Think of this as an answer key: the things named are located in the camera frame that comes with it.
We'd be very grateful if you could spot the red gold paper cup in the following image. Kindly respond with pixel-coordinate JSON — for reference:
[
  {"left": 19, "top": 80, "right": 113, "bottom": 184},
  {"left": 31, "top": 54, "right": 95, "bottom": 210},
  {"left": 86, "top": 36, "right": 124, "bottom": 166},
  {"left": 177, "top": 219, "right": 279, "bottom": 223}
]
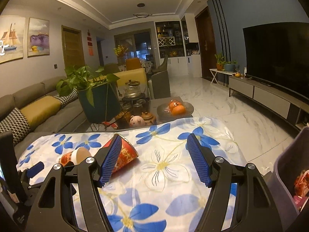
[{"left": 112, "top": 135, "right": 139, "bottom": 173}]

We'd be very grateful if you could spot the red snack wrapper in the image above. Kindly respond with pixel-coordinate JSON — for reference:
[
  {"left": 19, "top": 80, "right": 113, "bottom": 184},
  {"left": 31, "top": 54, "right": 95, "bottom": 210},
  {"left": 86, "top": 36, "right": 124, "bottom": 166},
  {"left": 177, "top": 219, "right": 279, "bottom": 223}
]
[{"left": 294, "top": 170, "right": 308, "bottom": 197}]

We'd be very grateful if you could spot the orange white paper cup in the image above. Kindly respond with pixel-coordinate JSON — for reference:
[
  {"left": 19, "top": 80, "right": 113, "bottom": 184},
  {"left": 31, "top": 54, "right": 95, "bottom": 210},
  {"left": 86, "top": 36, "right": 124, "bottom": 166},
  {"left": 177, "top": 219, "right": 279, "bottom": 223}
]
[{"left": 57, "top": 147, "right": 92, "bottom": 166}]

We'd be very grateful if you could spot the grey plastic trash bin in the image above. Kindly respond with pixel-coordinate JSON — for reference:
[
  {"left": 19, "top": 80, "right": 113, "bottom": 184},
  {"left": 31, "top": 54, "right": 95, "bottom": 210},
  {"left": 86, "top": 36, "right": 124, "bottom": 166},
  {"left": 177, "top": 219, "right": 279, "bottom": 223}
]
[{"left": 267, "top": 127, "right": 308, "bottom": 231}]

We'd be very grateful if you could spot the patterned black white cushion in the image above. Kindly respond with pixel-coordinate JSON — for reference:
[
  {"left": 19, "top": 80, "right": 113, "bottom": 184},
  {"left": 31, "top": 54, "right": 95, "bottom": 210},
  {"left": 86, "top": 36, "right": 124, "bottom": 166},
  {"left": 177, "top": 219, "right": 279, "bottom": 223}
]
[{"left": 0, "top": 107, "right": 30, "bottom": 146}]

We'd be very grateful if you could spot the yellow cushion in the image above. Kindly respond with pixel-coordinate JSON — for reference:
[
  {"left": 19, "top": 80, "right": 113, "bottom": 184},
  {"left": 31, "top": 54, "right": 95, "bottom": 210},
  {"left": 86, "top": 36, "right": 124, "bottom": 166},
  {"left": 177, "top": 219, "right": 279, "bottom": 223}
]
[{"left": 21, "top": 96, "right": 61, "bottom": 131}]

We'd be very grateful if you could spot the grey sectional sofa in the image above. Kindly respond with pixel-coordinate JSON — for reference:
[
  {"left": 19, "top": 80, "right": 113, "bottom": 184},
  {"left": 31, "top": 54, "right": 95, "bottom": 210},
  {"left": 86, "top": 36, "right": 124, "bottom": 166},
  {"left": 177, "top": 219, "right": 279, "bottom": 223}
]
[{"left": 1, "top": 77, "right": 89, "bottom": 159}]

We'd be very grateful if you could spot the floral blue white tablecloth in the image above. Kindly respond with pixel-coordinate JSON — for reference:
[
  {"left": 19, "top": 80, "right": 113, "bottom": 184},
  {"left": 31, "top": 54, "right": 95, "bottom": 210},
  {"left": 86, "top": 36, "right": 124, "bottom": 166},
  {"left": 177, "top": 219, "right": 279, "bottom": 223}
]
[{"left": 17, "top": 117, "right": 247, "bottom": 231}]

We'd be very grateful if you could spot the grey tv console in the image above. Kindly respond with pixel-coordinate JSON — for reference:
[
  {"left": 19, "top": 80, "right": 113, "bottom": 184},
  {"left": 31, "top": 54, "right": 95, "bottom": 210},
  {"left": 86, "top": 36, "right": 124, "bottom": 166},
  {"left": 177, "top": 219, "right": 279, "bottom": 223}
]
[{"left": 229, "top": 77, "right": 308, "bottom": 130}]

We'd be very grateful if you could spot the pink pig figurine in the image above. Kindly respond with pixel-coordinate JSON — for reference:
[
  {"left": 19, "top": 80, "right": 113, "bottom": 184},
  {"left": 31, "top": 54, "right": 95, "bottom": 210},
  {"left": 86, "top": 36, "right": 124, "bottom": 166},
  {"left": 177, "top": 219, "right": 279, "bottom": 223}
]
[{"left": 129, "top": 116, "right": 146, "bottom": 128}]

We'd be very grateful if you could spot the green potted plant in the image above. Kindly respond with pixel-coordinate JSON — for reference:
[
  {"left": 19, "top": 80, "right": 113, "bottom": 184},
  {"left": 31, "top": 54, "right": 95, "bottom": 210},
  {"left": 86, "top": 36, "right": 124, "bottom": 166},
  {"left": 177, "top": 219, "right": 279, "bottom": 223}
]
[{"left": 56, "top": 66, "right": 121, "bottom": 124}]

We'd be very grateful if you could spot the plate of oranges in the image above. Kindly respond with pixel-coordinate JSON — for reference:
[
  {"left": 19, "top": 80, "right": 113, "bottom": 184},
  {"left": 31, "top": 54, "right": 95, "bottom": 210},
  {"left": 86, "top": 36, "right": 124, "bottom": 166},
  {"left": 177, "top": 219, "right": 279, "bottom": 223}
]
[{"left": 157, "top": 100, "right": 194, "bottom": 119}]

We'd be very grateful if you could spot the glass teapot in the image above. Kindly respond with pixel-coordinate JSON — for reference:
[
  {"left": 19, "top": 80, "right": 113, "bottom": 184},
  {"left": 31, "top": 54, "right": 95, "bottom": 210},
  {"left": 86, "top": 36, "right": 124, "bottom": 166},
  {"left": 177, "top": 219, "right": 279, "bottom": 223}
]
[{"left": 124, "top": 80, "right": 141, "bottom": 98}]

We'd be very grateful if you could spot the white folding side table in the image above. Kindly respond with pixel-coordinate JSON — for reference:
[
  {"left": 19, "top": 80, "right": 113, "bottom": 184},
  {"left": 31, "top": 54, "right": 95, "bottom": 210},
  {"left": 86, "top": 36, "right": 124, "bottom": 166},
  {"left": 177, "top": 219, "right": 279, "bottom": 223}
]
[{"left": 210, "top": 69, "right": 236, "bottom": 87}]

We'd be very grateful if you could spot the wooden door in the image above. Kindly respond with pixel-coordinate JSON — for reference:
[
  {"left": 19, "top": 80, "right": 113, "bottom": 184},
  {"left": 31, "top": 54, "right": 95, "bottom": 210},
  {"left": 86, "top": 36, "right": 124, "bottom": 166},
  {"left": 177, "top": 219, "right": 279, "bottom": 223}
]
[{"left": 61, "top": 25, "right": 85, "bottom": 68}]

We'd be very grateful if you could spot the small potted plant orange pot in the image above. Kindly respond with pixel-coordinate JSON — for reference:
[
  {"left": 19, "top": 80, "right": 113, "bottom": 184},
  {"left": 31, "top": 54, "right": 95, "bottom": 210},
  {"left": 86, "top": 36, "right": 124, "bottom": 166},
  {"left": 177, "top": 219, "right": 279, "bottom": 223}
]
[{"left": 215, "top": 52, "right": 226, "bottom": 70}]

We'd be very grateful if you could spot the purple abstract painting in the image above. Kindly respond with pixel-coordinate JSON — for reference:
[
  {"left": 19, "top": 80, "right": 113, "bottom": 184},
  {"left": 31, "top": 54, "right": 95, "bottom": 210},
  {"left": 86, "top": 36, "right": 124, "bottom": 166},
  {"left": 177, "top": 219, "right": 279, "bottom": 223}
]
[{"left": 27, "top": 17, "right": 50, "bottom": 58}]

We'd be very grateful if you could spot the grey armchair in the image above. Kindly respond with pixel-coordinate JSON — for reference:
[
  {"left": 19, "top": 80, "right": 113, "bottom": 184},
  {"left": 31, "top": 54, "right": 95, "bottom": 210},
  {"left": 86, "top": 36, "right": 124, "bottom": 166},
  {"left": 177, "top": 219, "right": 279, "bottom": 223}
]
[{"left": 148, "top": 55, "right": 171, "bottom": 100}]

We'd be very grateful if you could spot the black flat television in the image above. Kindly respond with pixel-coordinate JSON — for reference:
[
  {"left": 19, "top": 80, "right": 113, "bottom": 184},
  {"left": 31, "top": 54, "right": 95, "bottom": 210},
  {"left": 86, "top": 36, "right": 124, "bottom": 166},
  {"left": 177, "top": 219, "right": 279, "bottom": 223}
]
[{"left": 243, "top": 22, "right": 308, "bottom": 99}]

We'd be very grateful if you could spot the sailboat painting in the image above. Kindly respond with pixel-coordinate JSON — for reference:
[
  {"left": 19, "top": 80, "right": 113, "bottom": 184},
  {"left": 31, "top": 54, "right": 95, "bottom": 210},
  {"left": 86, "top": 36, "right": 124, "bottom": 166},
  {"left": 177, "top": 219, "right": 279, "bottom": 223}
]
[{"left": 0, "top": 16, "right": 26, "bottom": 63}]

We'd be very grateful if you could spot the dark entrance door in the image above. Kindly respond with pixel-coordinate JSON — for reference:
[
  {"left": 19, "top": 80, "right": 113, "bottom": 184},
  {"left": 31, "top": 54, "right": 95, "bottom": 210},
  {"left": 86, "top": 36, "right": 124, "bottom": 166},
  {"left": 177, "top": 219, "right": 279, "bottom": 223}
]
[{"left": 195, "top": 6, "right": 216, "bottom": 81}]

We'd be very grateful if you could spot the display cabinet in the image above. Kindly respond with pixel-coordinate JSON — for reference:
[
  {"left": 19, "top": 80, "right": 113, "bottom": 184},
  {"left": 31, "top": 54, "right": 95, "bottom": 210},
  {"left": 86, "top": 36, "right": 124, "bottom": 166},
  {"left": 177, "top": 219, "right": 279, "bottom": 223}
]
[{"left": 154, "top": 13, "right": 202, "bottom": 78}]

